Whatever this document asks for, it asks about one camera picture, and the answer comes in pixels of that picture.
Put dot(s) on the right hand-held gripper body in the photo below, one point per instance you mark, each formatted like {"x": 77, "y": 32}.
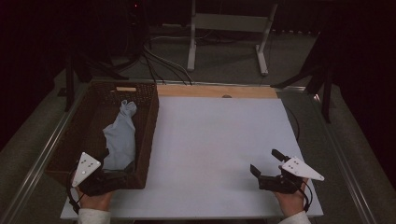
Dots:
{"x": 295, "y": 168}

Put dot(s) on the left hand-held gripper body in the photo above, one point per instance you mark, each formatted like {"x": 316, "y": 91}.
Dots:
{"x": 85, "y": 168}

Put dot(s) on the brown wicker basket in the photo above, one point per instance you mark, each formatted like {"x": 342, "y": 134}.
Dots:
{"x": 77, "y": 130}

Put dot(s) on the light blue tank top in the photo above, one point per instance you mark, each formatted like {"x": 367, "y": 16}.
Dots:
{"x": 121, "y": 137}

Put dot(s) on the person's left hand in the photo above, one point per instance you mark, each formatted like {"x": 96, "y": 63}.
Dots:
{"x": 96, "y": 202}

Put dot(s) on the person's right hand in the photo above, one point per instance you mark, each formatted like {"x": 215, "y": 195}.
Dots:
{"x": 292, "y": 203}

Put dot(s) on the white table board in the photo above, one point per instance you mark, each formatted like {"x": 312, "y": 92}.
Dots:
{"x": 218, "y": 140}

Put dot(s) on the black tripod stand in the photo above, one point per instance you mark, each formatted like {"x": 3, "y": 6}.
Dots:
{"x": 69, "y": 87}
{"x": 326, "y": 99}

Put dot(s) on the wooden plank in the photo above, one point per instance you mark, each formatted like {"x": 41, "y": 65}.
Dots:
{"x": 193, "y": 91}

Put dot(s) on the white metal stand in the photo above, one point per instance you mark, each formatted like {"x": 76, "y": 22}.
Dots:
{"x": 230, "y": 22}

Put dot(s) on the dark equipment rack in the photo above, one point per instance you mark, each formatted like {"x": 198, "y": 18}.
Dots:
{"x": 134, "y": 25}

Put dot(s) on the metal table frame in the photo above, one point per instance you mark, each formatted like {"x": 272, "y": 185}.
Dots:
{"x": 37, "y": 169}

